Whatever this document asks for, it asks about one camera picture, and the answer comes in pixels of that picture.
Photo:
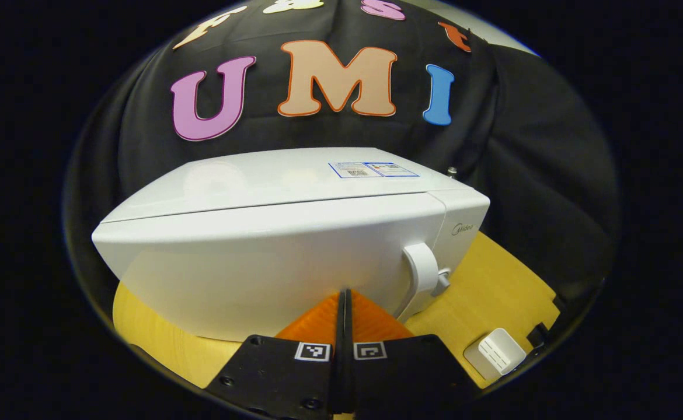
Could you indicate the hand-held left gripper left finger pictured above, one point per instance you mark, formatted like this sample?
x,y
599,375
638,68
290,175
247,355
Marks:
x,y
283,373

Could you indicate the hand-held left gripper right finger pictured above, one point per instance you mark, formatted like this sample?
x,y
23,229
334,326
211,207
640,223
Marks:
x,y
406,373

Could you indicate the white microwave oven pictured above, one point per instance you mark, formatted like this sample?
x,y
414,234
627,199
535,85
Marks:
x,y
260,262

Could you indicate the small white rectangular dish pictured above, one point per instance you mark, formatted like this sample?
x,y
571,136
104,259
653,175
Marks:
x,y
496,353

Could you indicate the small black table clip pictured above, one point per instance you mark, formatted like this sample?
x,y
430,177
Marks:
x,y
538,335

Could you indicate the black backdrop cloth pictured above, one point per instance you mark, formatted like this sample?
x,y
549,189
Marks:
x,y
540,175

